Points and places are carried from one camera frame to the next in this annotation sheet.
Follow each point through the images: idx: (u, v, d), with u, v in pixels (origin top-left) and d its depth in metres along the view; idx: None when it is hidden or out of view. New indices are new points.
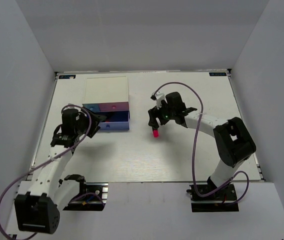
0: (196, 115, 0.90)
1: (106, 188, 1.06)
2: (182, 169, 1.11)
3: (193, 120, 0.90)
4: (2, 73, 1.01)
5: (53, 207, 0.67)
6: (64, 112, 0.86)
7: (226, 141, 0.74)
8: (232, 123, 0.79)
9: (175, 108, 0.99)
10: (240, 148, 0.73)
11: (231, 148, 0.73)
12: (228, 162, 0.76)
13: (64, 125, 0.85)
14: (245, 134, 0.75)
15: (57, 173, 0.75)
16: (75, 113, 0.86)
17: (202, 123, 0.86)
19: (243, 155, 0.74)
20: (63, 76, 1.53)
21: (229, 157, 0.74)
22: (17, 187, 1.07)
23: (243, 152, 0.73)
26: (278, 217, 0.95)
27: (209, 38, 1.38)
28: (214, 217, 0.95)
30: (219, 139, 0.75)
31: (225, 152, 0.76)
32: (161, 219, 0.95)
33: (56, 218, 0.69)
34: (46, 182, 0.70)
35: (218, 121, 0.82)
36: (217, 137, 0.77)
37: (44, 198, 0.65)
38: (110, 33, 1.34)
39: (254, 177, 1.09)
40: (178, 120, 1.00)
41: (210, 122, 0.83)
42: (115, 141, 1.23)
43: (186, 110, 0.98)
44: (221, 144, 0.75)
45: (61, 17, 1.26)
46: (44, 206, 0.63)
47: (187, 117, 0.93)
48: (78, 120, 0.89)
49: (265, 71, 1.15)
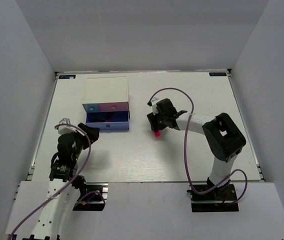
0: (186, 117, 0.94)
1: (106, 188, 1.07)
2: (182, 169, 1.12)
3: (183, 121, 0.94)
4: (2, 73, 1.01)
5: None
6: (60, 143, 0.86)
7: (216, 136, 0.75)
8: (220, 119, 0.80)
9: (166, 113, 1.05)
10: (230, 142, 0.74)
11: (222, 142, 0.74)
12: (221, 157, 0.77)
13: (62, 155, 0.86)
14: (233, 127, 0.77)
15: (59, 209, 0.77)
16: (71, 141, 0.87)
17: (192, 123, 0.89)
19: (235, 148, 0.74)
20: (63, 76, 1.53)
21: (221, 151, 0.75)
22: (17, 187, 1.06)
23: (233, 144, 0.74)
26: (279, 217, 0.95)
27: (209, 38, 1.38)
28: (214, 217, 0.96)
30: (210, 135, 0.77)
31: (216, 147, 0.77)
32: (161, 219, 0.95)
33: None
34: (48, 223, 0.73)
35: (206, 119, 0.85)
36: (206, 133, 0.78)
37: None
38: (110, 33, 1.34)
39: (253, 177, 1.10)
40: (170, 124, 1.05)
41: (198, 120, 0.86)
42: (115, 141, 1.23)
43: (177, 114, 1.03)
44: (212, 139, 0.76)
45: (61, 16, 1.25)
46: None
47: (178, 119, 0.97)
48: (74, 146, 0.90)
49: (265, 70, 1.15)
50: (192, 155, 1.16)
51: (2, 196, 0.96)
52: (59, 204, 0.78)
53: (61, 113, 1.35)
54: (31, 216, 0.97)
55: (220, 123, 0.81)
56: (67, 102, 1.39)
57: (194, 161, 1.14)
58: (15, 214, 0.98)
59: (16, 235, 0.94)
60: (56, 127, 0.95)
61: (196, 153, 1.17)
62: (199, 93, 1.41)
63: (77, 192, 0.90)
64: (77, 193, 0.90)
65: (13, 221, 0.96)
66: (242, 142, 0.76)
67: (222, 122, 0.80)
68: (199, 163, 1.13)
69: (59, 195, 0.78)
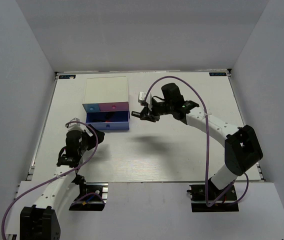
0: (200, 115, 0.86)
1: (106, 188, 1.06)
2: (182, 169, 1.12)
3: (197, 120, 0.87)
4: (2, 73, 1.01)
5: (55, 221, 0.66)
6: (67, 135, 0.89)
7: (237, 153, 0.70)
8: (242, 131, 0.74)
9: (173, 102, 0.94)
10: (248, 158, 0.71)
11: (242, 160, 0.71)
12: (236, 171, 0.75)
13: (68, 148, 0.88)
14: (255, 143, 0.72)
15: (62, 189, 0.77)
16: (78, 136, 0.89)
17: (211, 128, 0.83)
19: (251, 165, 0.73)
20: (63, 76, 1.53)
21: (238, 167, 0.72)
22: (17, 187, 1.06)
23: (250, 161, 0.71)
26: (278, 217, 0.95)
27: (209, 38, 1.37)
28: (215, 217, 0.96)
30: (231, 151, 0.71)
31: (233, 162, 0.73)
32: (161, 219, 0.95)
33: (56, 234, 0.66)
34: (51, 196, 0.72)
35: (227, 128, 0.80)
36: (227, 148, 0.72)
37: (48, 211, 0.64)
38: (110, 33, 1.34)
39: (254, 177, 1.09)
40: (177, 115, 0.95)
41: (218, 128, 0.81)
42: (115, 141, 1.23)
43: (187, 105, 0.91)
44: (231, 155, 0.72)
45: (61, 17, 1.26)
46: (48, 217, 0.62)
47: (189, 115, 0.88)
48: (81, 142, 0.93)
49: (265, 70, 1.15)
50: (192, 155, 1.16)
51: (3, 196, 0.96)
52: (63, 185, 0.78)
53: (61, 113, 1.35)
54: None
55: (241, 135, 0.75)
56: (67, 102, 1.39)
57: (194, 161, 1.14)
58: (15, 214, 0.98)
59: (16, 235, 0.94)
60: (66, 124, 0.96)
61: (197, 153, 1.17)
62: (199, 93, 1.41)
63: (78, 186, 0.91)
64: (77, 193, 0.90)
65: (14, 221, 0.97)
66: (258, 155, 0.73)
67: (244, 135, 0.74)
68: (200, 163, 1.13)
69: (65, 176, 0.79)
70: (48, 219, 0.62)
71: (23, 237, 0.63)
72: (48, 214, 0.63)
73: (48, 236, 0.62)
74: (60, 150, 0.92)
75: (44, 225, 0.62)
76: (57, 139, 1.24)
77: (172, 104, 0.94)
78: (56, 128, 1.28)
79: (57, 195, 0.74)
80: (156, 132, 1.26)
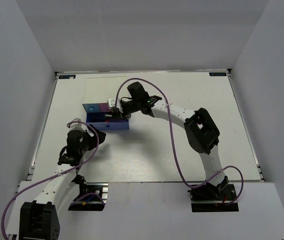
0: (162, 106, 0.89)
1: (106, 188, 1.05)
2: (182, 169, 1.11)
3: (161, 112, 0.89)
4: (2, 73, 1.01)
5: (55, 218, 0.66)
6: (69, 135, 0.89)
7: (195, 133, 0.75)
8: (198, 113, 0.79)
9: (140, 99, 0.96)
10: (207, 135, 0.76)
11: (201, 139, 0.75)
12: (200, 150, 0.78)
13: (70, 147, 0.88)
14: (210, 122, 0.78)
15: (63, 186, 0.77)
16: (79, 136, 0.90)
17: (173, 116, 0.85)
19: (211, 141, 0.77)
20: (63, 76, 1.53)
21: (200, 146, 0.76)
22: (17, 187, 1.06)
23: (210, 138, 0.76)
26: (279, 217, 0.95)
27: (209, 38, 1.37)
28: (215, 217, 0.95)
30: (190, 133, 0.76)
31: (195, 142, 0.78)
32: (161, 219, 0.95)
33: (56, 231, 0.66)
34: (52, 193, 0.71)
35: (186, 113, 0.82)
36: (187, 130, 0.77)
37: (48, 207, 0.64)
38: (110, 33, 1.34)
39: (254, 177, 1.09)
40: (144, 110, 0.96)
41: (178, 114, 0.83)
42: (115, 141, 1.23)
43: (151, 100, 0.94)
44: (192, 136, 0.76)
45: (61, 16, 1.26)
46: (49, 212, 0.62)
47: (154, 108, 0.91)
48: (82, 141, 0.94)
49: (265, 70, 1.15)
50: (192, 155, 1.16)
51: (2, 196, 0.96)
52: (65, 182, 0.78)
53: (61, 113, 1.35)
54: None
55: (198, 118, 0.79)
56: (67, 102, 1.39)
57: (194, 161, 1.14)
58: (15, 214, 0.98)
59: (16, 235, 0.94)
60: (67, 125, 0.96)
61: (196, 153, 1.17)
62: (199, 93, 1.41)
63: (78, 186, 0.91)
64: (77, 192, 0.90)
65: (14, 221, 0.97)
66: (215, 133, 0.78)
67: (200, 117, 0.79)
68: (200, 163, 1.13)
69: (66, 174, 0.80)
70: (49, 214, 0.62)
71: (23, 233, 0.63)
72: (48, 210, 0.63)
73: (48, 232, 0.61)
74: (61, 150, 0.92)
75: (45, 221, 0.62)
76: (57, 138, 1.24)
77: (138, 101, 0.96)
78: (56, 128, 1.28)
79: (58, 192, 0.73)
80: (155, 132, 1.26)
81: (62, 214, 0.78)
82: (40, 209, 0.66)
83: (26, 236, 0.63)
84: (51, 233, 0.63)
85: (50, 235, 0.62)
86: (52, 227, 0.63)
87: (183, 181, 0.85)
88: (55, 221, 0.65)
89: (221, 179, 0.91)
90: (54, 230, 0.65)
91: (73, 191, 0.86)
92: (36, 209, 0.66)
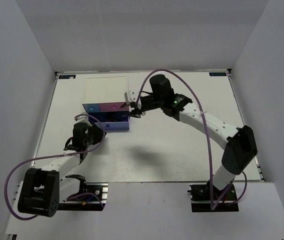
0: (196, 114, 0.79)
1: (106, 188, 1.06)
2: (183, 169, 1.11)
3: (193, 119, 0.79)
4: (2, 73, 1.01)
5: (57, 187, 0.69)
6: (75, 126, 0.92)
7: (236, 155, 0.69)
8: (240, 131, 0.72)
9: (164, 98, 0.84)
10: (246, 157, 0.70)
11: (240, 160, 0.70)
12: (234, 170, 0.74)
13: (75, 138, 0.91)
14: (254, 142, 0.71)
15: (67, 164, 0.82)
16: (85, 127, 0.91)
17: (209, 129, 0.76)
19: (247, 162, 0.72)
20: (63, 76, 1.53)
21: (235, 167, 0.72)
22: (17, 187, 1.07)
23: (247, 160, 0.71)
26: (279, 217, 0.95)
27: (209, 38, 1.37)
28: (214, 217, 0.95)
30: (231, 153, 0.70)
31: (231, 162, 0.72)
32: (161, 219, 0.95)
33: (56, 201, 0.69)
34: (57, 165, 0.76)
35: (226, 128, 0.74)
36: (227, 150, 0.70)
37: (52, 173, 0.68)
38: (110, 33, 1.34)
39: (254, 177, 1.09)
40: (169, 112, 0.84)
41: (216, 128, 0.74)
42: (115, 141, 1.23)
43: (178, 101, 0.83)
44: (231, 157, 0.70)
45: (61, 17, 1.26)
46: (52, 179, 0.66)
47: (184, 113, 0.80)
48: (87, 133, 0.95)
49: (265, 71, 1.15)
50: (192, 155, 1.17)
51: (2, 196, 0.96)
52: (70, 161, 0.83)
53: (61, 113, 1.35)
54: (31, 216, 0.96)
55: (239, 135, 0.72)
56: (67, 103, 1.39)
57: (194, 161, 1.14)
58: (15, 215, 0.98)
59: (16, 235, 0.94)
60: (75, 117, 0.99)
61: (196, 153, 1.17)
62: (198, 93, 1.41)
63: (78, 182, 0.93)
64: (77, 189, 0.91)
65: (13, 221, 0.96)
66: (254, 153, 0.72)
67: (242, 135, 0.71)
68: (200, 163, 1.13)
69: (72, 155, 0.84)
70: (51, 181, 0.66)
71: (24, 196, 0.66)
72: (52, 175, 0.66)
73: (48, 200, 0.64)
74: (68, 139, 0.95)
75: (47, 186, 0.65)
76: (57, 138, 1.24)
77: (163, 100, 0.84)
78: (56, 129, 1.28)
79: (62, 166, 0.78)
80: (155, 131, 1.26)
81: (65, 196, 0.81)
82: (42, 178, 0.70)
83: (26, 200, 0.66)
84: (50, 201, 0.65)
85: (50, 203, 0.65)
86: (52, 195, 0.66)
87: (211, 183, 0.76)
88: (56, 190, 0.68)
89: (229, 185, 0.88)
90: (54, 200, 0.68)
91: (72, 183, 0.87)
92: (39, 176, 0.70)
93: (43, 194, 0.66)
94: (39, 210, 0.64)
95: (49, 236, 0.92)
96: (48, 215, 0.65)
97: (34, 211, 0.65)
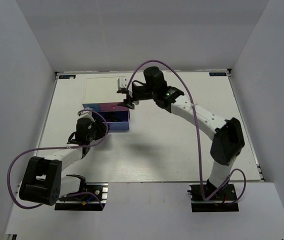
0: (186, 106, 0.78)
1: (106, 188, 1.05)
2: (183, 169, 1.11)
3: (183, 111, 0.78)
4: (2, 73, 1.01)
5: (59, 177, 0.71)
6: (78, 121, 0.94)
7: (224, 147, 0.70)
8: (229, 123, 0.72)
9: (156, 90, 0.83)
10: (233, 147, 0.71)
11: (228, 151, 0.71)
12: (223, 161, 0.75)
13: (78, 133, 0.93)
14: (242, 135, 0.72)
15: (70, 156, 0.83)
16: (88, 122, 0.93)
17: (199, 121, 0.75)
19: (235, 153, 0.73)
20: (63, 76, 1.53)
21: (223, 157, 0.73)
22: (17, 187, 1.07)
23: (234, 151, 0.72)
26: (279, 217, 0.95)
27: (208, 38, 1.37)
28: (214, 217, 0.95)
30: (218, 144, 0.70)
31: (219, 153, 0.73)
32: (161, 219, 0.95)
33: (56, 191, 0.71)
34: (60, 155, 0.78)
35: (215, 120, 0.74)
36: (215, 141, 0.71)
37: (54, 163, 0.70)
38: (110, 33, 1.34)
39: (254, 177, 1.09)
40: (161, 104, 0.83)
41: (206, 120, 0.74)
42: (115, 141, 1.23)
43: (171, 93, 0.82)
44: (219, 148, 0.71)
45: (61, 17, 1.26)
46: (55, 168, 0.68)
47: (175, 104, 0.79)
48: (91, 128, 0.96)
49: (265, 71, 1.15)
50: (192, 155, 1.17)
51: (2, 196, 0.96)
52: (73, 153, 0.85)
53: (61, 113, 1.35)
54: (31, 216, 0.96)
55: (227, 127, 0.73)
56: (67, 103, 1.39)
57: (194, 161, 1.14)
58: (15, 215, 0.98)
59: (16, 235, 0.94)
60: (78, 112, 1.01)
61: (196, 153, 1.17)
62: (198, 93, 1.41)
63: (79, 181, 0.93)
64: (77, 188, 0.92)
65: (13, 221, 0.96)
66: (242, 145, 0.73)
67: (230, 127, 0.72)
68: (200, 163, 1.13)
69: (75, 148, 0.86)
70: (54, 169, 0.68)
71: (26, 183, 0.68)
72: (54, 165, 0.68)
73: (49, 189, 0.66)
74: (71, 134, 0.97)
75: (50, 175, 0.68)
76: (57, 138, 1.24)
77: (155, 92, 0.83)
78: (56, 129, 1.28)
79: (65, 157, 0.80)
80: (155, 131, 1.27)
81: (66, 188, 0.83)
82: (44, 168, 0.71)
83: (27, 187, 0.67)
84: (51, 190, 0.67)
85: (51, 192, 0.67)
86: (54, 185, 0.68)
87: (200, 181, 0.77)
88: (57, 179, 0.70)
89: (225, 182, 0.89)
90: (55, 189, 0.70)
91: (73, 181, 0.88)
92: (42, 166, 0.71)
93: (44, 183, 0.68)
94: (40, 197, 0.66)
95: (49, 236, 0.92)
96: (48, 203, 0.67)
97: (35, 198, 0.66)
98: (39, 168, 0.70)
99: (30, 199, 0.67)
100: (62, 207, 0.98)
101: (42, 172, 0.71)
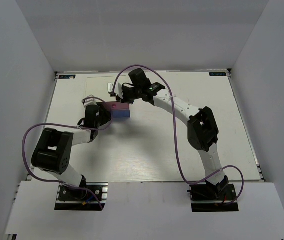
0: (166, 98, 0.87)
1: (106, 188, 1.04)
2: (183, 169, 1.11)
3: (164, 103, 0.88)
4: (2, 74, 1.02)
5: (69, 148, 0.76)
6: (87, 108, 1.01)
7: (198, 132, 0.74)
8: (202, 112, 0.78)
9: (140, 86, 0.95)
10: (206, 133, 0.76)
11: (201, 136, 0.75)
12: (198, 147, 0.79)
13: (87, 119, 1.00)
14: (215, 123, 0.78)
15: (81, 136, 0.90)
16: (96, 110, 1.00)
17: (176, 111, 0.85)
19: (209, 139, 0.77)
20: (63, 76, 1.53)
21: (197, 142, 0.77)
22: (17, 187, 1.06)
23: (209, 136, 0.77)
26: (279, 217, 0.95)
27: (208, 38, 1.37)
28: (214, 218, 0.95)
30: (192, 131, 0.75)
31: (194, 140, 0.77)
32: (160, 219, 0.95)
33: (66, 161, 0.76)
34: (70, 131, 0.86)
35: (190, 109, 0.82)
36: (189, 128, 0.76)
37: (66, 133, 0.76)
38: (110, 33, 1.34)
39: (254, 177, 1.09)
40: (145, 98, 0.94)
41: (182, 110, 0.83)
42: (115, 141, 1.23)
43: (154, 88, 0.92)
44: (192, 134, 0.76)
45: (60, 17, 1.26)
46: (67, 137, 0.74)
47: (156, 97, 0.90)
48: (98, 116, 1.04)
49: (265, 70, 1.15)
50: (192, 155, 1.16)
51: (2, 196, 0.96)
52: (82, 134, 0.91)
53: (61, 113, 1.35)
54: (31, 216, 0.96)
55: (201, 116, 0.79)
56: (66, 103, 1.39)
57: (194, 162, 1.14)
58: (15, 215, 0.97)
59: (17, 235, 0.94)
60: (83, 101, 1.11)
61: (195, 153, 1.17)
62: (198, 93, 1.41)
63: (79, 179, 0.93)
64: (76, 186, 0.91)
65: (13, 221, 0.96)
66: (215, 132, 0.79)
67: (204, 115, 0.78)
68: (200, 163, 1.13)
69: (84, 130, 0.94)
70: (66, 138, 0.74)
71: (39, 149, 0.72)
72: (66, 134, 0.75)
73: (60, 155, 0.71)
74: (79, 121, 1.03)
75: (61, 143, 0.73)
76: None
77: (139, 88, 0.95)
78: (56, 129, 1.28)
79: (76, 135, 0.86)
80: (155, 131, 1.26)
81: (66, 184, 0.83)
82: (56, 139, 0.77)
83: (40, 152, 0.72)
84: (62, 158, 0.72)
85: (61, 159, 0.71)
86: (64, 154, 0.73)
87: (184, 181, 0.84)
88: (67, 150, 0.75)
89: (220, 178, 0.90)
90: (65, 158, 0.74)
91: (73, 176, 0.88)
92: (55, 136, 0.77)
93: (56, 151, 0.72)
94: (51, 164, 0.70)
95: (49, 237, 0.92)
96: (59, 169, 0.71)
97: (46, 164, 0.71)
98: (51, 138, 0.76)
99: (41, 166, 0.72)
100: (61, 206, 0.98)
101: (53, 143, 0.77)
